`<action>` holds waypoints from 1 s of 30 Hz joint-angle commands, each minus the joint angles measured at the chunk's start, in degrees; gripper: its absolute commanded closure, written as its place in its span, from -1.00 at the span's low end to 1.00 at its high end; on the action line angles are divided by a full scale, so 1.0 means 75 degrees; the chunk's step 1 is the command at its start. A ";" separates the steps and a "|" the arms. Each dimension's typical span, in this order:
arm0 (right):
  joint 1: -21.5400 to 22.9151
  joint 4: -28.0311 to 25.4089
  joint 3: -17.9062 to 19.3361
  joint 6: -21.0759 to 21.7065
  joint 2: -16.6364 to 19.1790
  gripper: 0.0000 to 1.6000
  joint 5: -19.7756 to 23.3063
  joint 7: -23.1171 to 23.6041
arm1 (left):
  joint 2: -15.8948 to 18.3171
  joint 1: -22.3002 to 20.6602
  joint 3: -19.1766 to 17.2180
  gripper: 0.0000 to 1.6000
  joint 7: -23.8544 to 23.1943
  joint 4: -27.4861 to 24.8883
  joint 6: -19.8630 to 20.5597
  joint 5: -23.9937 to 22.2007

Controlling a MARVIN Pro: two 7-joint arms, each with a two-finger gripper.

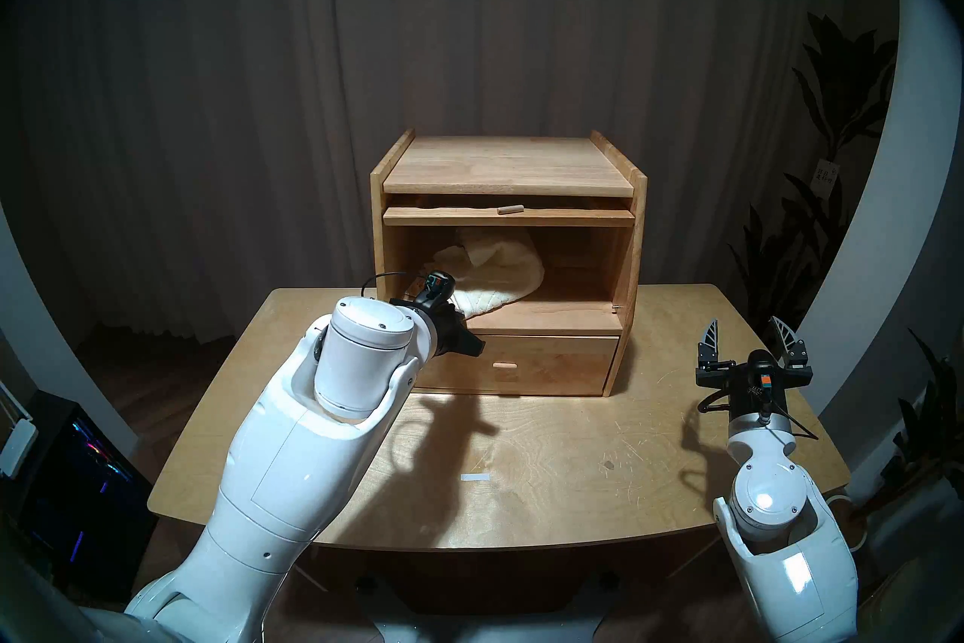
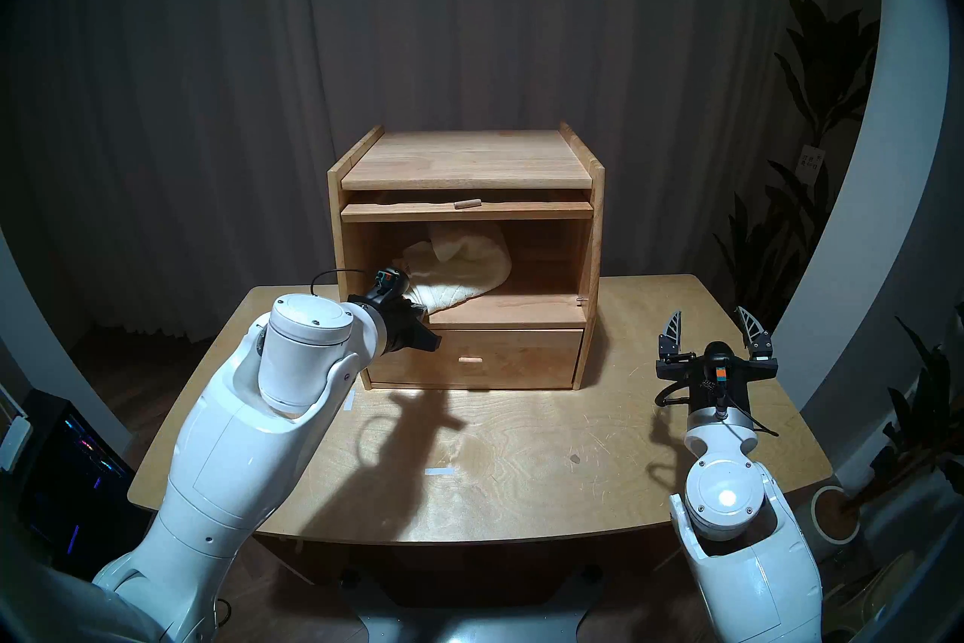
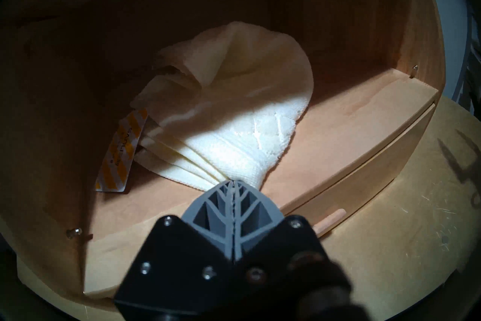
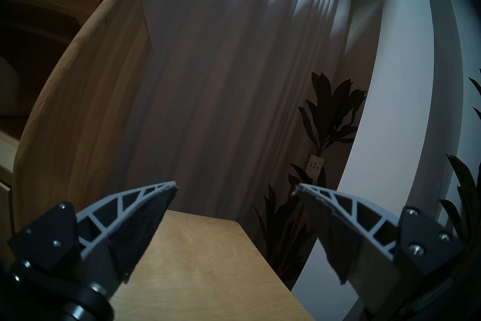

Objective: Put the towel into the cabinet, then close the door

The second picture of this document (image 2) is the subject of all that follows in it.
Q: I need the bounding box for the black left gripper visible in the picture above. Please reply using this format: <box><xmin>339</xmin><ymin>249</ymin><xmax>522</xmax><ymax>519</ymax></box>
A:
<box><xmin>352</xmin><ymin>289</ymin><xmax>443</xmax><ymax>357</ymax></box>

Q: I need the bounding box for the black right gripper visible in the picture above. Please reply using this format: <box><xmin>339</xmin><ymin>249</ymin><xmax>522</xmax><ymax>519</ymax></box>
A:
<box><xmin>654</xmin><ymin>306</ymin><xmax>779</xmax><ymax>416</ymax></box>

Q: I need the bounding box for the cream terry towel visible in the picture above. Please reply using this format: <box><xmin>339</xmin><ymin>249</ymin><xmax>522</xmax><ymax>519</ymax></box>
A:
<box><xmin>392</xmin><ymin>221</ymin><xmax>513</xmax><ymax>315</ymax></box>

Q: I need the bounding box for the wooden flip door with knob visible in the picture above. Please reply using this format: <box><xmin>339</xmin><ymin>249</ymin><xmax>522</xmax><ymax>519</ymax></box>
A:
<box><xmin>340</xmin><ymin>197</ymin><xmax>594</xmax><ymax>222</ymax></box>

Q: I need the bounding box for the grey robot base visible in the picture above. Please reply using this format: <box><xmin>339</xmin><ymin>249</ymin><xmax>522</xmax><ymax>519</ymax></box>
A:
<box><xmin>339</xmin><ymin>566</ymin><xmax>603</xmax><ymax>643</ymax></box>

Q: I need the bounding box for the wooden cabinet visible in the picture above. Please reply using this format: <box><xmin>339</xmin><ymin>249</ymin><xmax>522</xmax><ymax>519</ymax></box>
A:
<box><xmin>328</xmin><ymin>122</ymin><xmax>606</xmax><ymax>392</ymax></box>

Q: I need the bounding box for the white plant pot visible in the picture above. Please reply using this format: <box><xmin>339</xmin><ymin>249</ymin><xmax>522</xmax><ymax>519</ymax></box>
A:
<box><xmin>787</xmin><ymin>483</ymin><xmax>863</xmax><ymax>567</ymax></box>

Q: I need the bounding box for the small dark potted plant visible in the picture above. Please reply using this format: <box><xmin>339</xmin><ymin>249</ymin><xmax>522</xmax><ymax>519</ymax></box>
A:
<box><xmin>843</xmin><ymin>302</ymin><xmax>964</xmax><ymax>514</ymax></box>

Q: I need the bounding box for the white curved arch pillar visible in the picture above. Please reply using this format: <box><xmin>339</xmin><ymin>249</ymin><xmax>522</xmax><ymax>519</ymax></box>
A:
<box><xmin>0</xmin><ymin>227</ymin><xmax>136</xmax><ymax>454</ymax></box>
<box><xmin>772</xmin><ymin>0</ymin><xmax>951</xmax><ymax>412</ymax></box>

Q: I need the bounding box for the tall dark leafy plant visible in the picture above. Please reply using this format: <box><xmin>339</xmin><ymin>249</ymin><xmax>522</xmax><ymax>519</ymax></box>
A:
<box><xmin>712</xmin><ymin>0</ymin><xmax>882</xmax><ymax>333</ymax></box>

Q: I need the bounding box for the grey pleated curtain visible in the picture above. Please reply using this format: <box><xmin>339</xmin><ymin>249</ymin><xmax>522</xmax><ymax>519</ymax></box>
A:
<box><xmin>0</xmin><ymin>0</ymin><xmax>882</xmax><ymax>348</ymax></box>

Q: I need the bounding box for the black computer tower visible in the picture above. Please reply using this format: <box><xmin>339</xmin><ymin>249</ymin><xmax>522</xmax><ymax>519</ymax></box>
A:
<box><xmin>15</xmin><ymin>389</ymin><xmax>151</xmax><ymax>559</ymax></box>

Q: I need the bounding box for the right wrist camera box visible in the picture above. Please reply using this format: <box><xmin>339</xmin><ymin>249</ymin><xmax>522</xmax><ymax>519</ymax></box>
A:
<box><xmin>703</xmin><ymin>342</ymin><xmax>734</xmax><ymax>385</ymax></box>

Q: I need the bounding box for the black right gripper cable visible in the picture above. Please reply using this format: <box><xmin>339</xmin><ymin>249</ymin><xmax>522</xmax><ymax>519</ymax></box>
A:
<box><xmin>653</xmin><ymin>382</ymin><xmax>780</xmax><ymax>439</ymax></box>

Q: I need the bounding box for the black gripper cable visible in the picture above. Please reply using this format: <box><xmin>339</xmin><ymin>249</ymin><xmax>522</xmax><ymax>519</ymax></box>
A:
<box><xmin>311</xmin><ymin>269</ymin><xmax>377</xmax><ymax>307</ymax></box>
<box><xmin>653</xmin><ymin>382</ymin><xmax>780</xmax><ymax>439</ymax></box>

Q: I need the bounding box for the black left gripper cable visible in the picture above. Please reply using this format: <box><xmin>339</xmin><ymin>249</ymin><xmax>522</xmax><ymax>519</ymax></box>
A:
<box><xmin>311</xmin><ymin>269</ymin><xmax>377</xmax><ymax>307</ymax></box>

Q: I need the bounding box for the white wall box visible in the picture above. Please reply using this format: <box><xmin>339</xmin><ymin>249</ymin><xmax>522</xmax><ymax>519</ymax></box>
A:
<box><xmin>0</xmin><ymin>385</ymin><xmax>32</xmax><ymax>473</ymax></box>

